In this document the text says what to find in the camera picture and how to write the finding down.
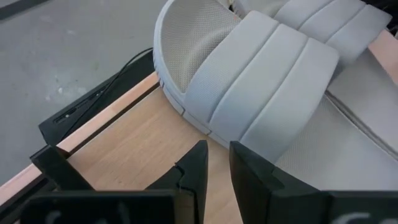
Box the wooden shelf board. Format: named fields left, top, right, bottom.
left=0, top=29, right=398, bottom=224

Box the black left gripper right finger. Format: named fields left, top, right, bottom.
left=229, top=141, right=398, bottom=224

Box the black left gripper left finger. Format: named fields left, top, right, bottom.
left=20, top=139, right=209, bottom=224

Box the black metal shelf frame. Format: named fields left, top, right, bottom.
left=0, top=49, right=161, bottom=224

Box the thin black cable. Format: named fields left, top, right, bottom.
left=60, top=47, right=154, bottom=139

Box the light grey slide sandal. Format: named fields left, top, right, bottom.
left=233, top=0, right=398, bottom=161
left=153, top=0, right=398, bottom=191

